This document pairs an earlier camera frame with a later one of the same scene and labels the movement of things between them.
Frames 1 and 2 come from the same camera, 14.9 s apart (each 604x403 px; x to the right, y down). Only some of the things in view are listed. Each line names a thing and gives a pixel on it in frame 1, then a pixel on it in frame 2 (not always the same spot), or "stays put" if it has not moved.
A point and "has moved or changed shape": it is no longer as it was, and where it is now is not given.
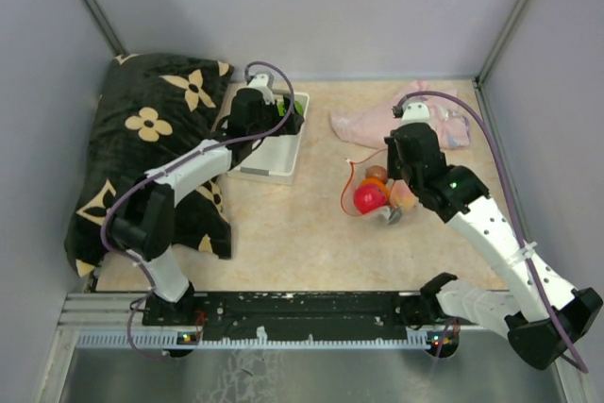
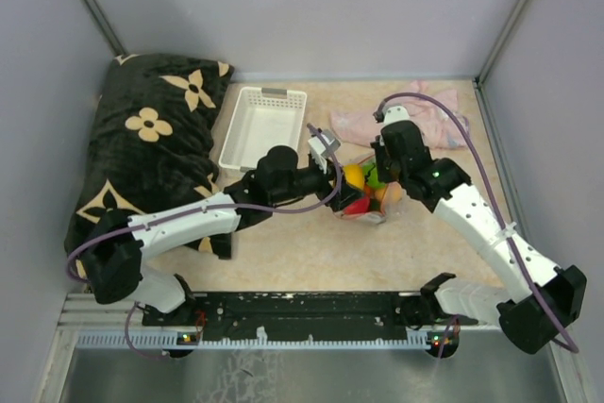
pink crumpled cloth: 367,124 stays put
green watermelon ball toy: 281,109 to 373,178
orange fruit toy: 379,182 to 377,193
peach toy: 403,196 has moved or changed shape
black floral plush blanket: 149,108 stays put
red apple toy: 369,197 has moved or changed shape
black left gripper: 291,125 to 331,176
